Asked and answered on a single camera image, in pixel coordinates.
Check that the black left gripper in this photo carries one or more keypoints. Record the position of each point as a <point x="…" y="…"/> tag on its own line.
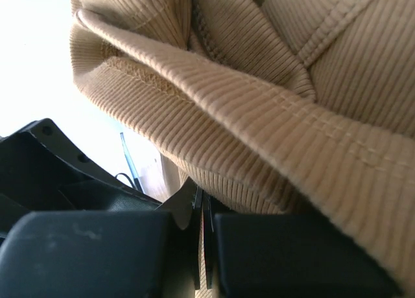
<point x="42" y="170"/>

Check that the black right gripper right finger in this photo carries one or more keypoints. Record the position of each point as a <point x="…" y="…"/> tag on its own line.
<point x="260" y="255"/>

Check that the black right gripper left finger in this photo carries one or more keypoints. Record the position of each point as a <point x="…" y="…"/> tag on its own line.
<point x="106" y="253"/>

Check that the tan brown garment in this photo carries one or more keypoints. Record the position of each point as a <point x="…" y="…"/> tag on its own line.
<point x="272" y="106"/>

